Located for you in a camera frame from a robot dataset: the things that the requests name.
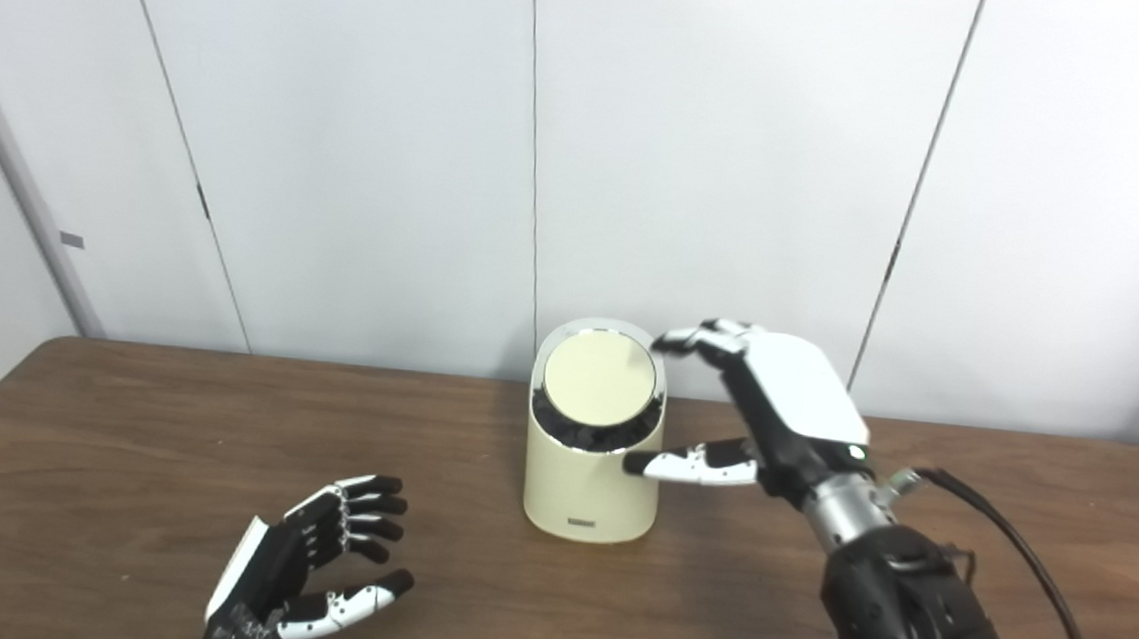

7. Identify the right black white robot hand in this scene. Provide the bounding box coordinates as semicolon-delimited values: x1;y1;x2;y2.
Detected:
621;312;881;507

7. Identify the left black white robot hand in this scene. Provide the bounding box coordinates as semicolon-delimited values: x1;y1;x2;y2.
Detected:
196;463;422;639

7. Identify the cream round bin lid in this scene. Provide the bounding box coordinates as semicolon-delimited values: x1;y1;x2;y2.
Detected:
540;325;660;431

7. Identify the cream-colored round bin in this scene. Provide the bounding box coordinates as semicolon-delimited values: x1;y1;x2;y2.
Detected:
519;314;672;548

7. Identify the black bin liner bag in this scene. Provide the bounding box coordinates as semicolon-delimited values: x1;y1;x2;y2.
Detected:
528;382;666;459

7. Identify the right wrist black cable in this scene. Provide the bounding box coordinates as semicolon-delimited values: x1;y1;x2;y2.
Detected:
873;464;1121;639

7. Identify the grey wall corner post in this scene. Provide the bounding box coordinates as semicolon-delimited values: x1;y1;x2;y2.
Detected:
0;4;131;338

